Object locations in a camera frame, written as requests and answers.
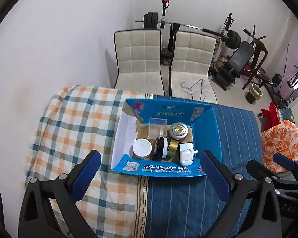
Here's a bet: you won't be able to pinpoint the plaid checkered cloth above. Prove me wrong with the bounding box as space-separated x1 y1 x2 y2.
26 86 148 237

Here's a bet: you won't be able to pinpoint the black waste bin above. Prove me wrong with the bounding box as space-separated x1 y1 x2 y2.
245 84 263 104

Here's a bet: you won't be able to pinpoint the blue cardboard milk box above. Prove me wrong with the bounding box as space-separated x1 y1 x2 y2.
111 98 222 178

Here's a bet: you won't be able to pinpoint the wire clothes hangers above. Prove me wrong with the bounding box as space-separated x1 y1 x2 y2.
180 79 210 102

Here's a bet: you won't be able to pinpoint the right white padded chair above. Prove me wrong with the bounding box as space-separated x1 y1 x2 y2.
169 31 217 104

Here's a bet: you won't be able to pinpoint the white square charger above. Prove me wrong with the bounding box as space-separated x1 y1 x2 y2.
179 142 198 155

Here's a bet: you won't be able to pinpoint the gold round tin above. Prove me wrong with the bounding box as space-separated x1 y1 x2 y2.
167 139 179 158

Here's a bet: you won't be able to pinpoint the blue striped tablecloth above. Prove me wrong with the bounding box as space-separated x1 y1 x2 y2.
144 105 263 237

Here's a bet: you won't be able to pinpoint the white squat rack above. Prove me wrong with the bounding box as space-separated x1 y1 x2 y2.
212 12 234 62

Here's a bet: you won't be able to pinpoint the black weight bench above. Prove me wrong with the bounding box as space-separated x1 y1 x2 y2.
209 41 255 91

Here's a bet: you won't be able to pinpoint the white padded chair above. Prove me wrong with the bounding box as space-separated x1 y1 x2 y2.
114 29 165 96
169 31 217 104

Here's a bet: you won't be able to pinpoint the red cloth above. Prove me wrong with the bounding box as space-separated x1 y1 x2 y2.
261 102 282 132

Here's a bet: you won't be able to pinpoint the clear acrylic cube box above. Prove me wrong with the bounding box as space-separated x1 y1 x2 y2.
147 118 167 140

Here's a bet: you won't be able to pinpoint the left white padded chair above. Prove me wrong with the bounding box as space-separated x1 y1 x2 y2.
114 29 165 96

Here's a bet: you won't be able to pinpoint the silver metal tin can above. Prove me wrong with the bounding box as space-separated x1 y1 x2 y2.
169 122 188 141

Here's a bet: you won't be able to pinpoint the white earbuds case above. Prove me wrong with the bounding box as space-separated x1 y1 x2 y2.
179 149 195 167

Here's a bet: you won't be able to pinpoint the orange floral cloth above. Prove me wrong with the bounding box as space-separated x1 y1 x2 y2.
261 120 298 173

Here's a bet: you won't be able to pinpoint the white round cream tin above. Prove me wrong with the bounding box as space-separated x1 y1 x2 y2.
132 138 152 159

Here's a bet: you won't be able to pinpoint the brown wooden chair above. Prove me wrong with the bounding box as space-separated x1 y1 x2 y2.
242 37 269 90

